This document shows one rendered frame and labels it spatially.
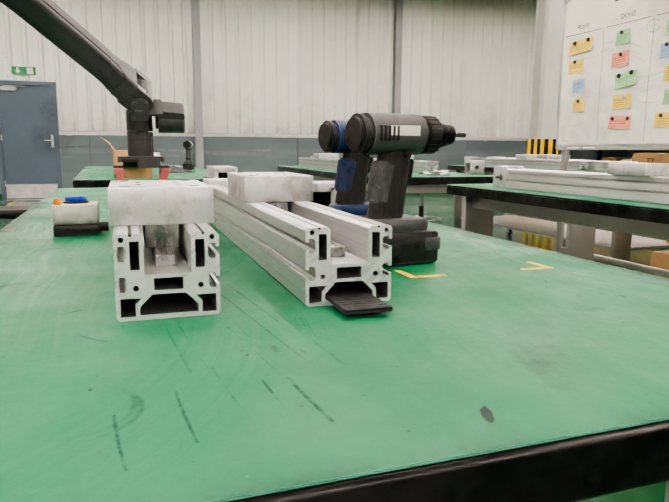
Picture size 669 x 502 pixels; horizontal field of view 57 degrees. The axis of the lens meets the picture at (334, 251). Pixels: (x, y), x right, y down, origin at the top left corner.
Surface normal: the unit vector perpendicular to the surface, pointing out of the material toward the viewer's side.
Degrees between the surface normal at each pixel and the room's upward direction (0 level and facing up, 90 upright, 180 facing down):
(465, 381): 0
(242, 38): 90
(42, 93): 90
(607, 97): 90
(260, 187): 90
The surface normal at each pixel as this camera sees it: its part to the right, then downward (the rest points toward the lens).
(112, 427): 0.00, -0.99
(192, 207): 0.32, 0.16
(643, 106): -0.94, 0.05
